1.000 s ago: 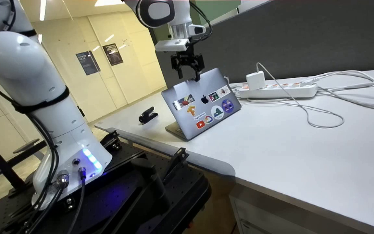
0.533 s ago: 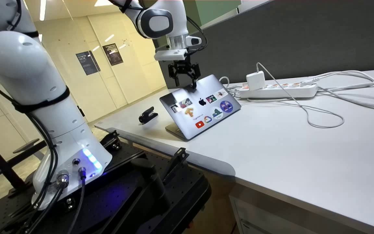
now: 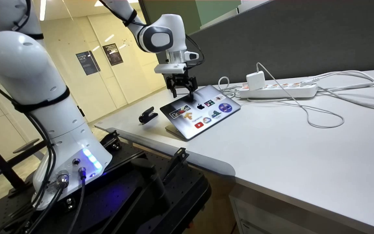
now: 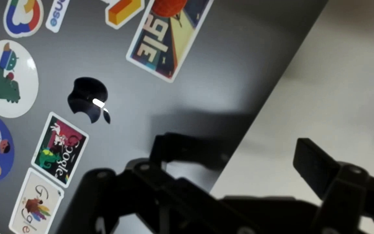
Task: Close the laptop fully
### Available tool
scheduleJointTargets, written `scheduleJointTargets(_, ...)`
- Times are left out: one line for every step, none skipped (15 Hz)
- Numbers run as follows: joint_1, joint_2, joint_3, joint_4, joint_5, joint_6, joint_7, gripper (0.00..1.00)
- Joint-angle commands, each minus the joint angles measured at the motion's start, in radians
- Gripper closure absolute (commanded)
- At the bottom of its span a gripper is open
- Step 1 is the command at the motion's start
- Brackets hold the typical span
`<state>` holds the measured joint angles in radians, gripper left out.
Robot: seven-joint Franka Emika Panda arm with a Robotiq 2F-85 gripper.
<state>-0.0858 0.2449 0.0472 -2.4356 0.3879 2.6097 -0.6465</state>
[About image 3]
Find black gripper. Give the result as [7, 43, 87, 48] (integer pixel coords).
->
[166, 72, 200, 99]

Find silver laptop with stickers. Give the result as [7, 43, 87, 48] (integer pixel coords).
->
[159, 85, 243, 142]

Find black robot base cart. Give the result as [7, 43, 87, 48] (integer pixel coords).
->
[0, 129, 213, 234]

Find small black clip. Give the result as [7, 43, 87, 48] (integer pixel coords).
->
[138, 106, 160, 126]

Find white charger adapter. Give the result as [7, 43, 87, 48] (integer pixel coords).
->
[246, 70, 268, 93]

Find white power strip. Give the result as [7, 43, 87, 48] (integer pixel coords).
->
[236, 81, 320, 100]

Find grey desk partition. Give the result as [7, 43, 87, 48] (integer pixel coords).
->
[186, 0, 374, 87]

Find dark wall poster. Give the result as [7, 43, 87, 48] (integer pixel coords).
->
[74, 50, 101, 77]
[101, 42, 125, 68]

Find white looped charger cable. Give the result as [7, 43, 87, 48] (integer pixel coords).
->
[255, 61, 347, 130]

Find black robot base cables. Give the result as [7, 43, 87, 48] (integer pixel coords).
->
[0, 108, 90, 234]

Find white power cable bundle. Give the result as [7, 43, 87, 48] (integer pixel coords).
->
[314, 69, 374, 115]

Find dark metal frame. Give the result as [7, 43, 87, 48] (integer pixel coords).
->
[0, 129, 48, 193]

